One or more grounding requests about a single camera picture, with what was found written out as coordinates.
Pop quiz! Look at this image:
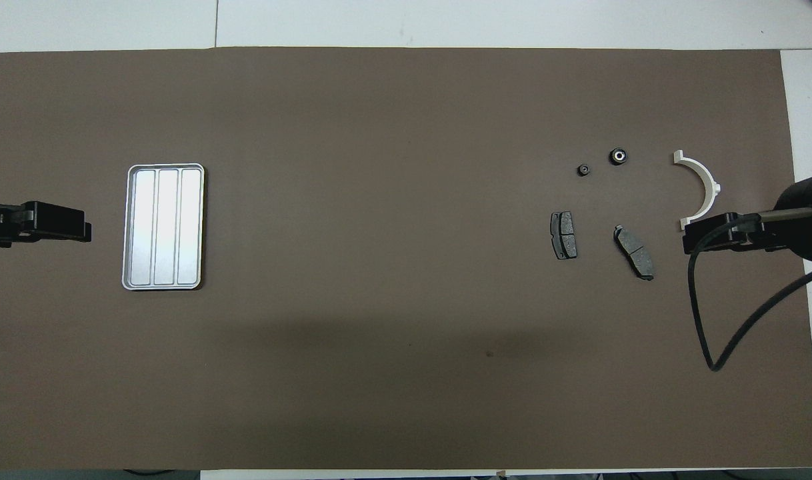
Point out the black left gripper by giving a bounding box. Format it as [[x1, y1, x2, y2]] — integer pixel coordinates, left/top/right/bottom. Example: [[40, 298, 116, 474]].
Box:
[[13, 201, 93, 243]]

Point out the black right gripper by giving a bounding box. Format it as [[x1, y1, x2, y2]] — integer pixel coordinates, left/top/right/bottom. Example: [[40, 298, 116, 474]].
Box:
[[683, 213, 764, 256]]

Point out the silver metal tray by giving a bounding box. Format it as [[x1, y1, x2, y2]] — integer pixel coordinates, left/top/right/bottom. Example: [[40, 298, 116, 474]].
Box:
[[121, 163, 205, 291]]

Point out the long grey brake pad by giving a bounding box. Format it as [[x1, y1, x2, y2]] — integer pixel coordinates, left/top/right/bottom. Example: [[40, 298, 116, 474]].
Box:
[[613, 225, 655, 281]]

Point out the short grey brake pad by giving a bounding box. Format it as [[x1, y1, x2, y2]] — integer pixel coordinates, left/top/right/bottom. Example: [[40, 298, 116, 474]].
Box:
[[550, 211, 578, 261]]

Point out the brown table mat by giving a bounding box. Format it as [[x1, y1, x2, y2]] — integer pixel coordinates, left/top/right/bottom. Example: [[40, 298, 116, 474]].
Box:
[[0, 47, 812, 471]]

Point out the white curved plastic bracket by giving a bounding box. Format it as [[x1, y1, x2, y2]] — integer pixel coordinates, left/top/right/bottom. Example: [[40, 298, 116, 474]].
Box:
[[673, 150, 721, 232]]

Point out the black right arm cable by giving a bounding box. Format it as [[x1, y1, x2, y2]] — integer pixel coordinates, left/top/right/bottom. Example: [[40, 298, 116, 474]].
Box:
[[687, 207, 812, 373]]

